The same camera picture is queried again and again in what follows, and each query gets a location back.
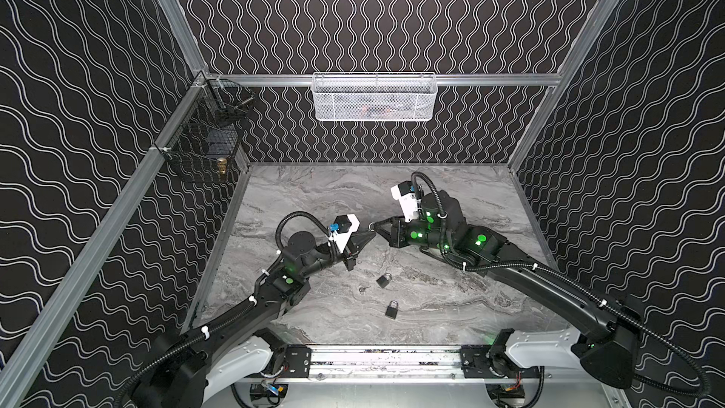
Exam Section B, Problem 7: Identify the black padlock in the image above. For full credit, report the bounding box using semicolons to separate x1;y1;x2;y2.
384;300;398;319

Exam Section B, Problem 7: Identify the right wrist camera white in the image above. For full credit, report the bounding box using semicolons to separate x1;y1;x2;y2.
391;181;420;223

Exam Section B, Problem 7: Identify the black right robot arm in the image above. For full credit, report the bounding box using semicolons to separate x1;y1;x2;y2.
369;171;712;399

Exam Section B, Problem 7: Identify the white mesh wall basket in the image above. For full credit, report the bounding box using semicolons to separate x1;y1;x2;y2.
311;72;438;122

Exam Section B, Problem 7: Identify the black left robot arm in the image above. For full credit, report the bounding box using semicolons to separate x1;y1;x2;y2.
113;211;376;407

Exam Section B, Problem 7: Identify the brass fitting in basket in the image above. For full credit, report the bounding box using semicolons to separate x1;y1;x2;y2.
216;158;228;177

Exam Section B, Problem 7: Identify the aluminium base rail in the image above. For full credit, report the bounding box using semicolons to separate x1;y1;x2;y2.
274;345;596;383

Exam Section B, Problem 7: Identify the black padlock farther back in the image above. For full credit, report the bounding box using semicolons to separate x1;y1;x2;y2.
376;273;393;289

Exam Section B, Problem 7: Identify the black wire wall basket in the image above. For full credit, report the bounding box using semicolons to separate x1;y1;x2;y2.
162;79;257;185

